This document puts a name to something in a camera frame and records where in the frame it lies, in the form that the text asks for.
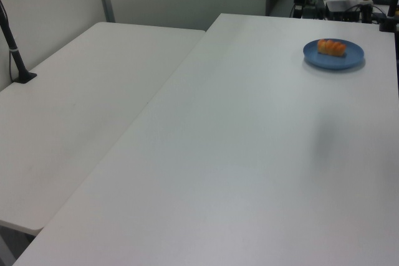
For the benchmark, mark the grey mini computer box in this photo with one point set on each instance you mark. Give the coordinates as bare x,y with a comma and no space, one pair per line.
339,6

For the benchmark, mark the blue round plate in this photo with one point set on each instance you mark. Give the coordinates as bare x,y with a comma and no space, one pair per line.
330,62

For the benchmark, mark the black camera pole with base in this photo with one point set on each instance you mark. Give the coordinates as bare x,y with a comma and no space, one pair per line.
18,60

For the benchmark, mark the orange glazed bread roll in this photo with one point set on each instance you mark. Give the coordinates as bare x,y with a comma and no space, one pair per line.
331,47

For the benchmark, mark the black clamped camera pole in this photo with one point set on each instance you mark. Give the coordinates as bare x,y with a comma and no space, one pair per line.
388,25

